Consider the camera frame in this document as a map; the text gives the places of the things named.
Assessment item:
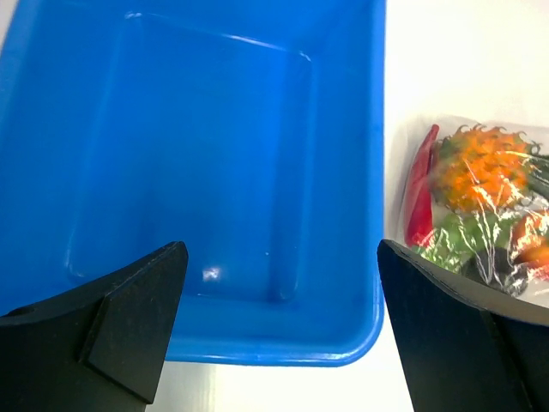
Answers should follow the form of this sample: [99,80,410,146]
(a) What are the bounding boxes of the fake dark eggplant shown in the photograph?
[460,246,529,297]

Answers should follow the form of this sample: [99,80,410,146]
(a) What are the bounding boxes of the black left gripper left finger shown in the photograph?
[1,241,188,411]

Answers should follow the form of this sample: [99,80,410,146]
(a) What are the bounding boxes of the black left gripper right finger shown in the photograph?
[377,239,548,411]

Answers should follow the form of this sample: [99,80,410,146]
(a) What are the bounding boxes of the fake orange peach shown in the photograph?
[511,209,548,281]

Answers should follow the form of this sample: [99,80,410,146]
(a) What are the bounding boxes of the fake pineapple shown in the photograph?
[429,124,548,214]

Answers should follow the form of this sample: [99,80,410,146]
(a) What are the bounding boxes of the blue plastic bin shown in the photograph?
[1,1,386,367]

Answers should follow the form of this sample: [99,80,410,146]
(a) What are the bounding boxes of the clear zip top bag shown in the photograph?
[395,115,548,306]

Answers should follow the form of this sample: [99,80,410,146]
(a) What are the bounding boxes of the fake green grapes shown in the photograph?
[411,212,519,273]

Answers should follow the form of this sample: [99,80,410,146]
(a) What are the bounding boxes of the fake red chili pepper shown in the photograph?
[403,124,439,246]

